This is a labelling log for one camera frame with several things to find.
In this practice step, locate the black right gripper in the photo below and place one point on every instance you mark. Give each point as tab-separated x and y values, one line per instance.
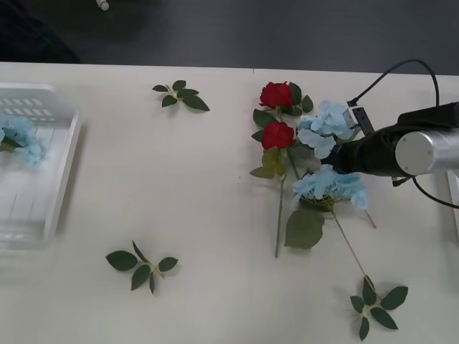
362	157

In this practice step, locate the pale blue flower with stem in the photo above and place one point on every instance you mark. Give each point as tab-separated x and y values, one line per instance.
322	125
330	182
23	132

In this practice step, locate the silver and black right arm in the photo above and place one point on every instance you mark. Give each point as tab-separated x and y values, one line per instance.
423	150

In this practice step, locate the red rose with long stem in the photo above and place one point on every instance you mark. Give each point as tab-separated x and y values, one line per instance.
278	134

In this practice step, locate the red rose with dark leaves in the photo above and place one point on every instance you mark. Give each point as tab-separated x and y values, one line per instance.
276	94

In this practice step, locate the loose green leaf sprig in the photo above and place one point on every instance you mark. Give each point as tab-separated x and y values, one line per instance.
122	259
369	294
188	98

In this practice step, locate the shallow white slotted box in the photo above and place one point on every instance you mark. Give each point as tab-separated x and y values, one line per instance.
61	172

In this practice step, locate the small white cylinder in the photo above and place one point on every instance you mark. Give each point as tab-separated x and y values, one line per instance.
103	4

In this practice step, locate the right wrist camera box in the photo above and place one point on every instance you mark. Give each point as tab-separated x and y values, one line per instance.
353	116

